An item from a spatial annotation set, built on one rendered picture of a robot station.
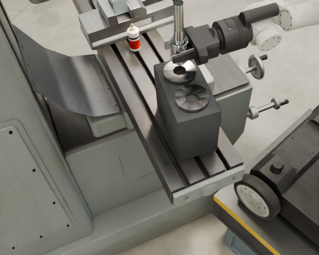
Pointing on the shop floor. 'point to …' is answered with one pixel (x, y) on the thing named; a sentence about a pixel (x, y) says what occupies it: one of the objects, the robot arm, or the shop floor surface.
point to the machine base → (136, 224)
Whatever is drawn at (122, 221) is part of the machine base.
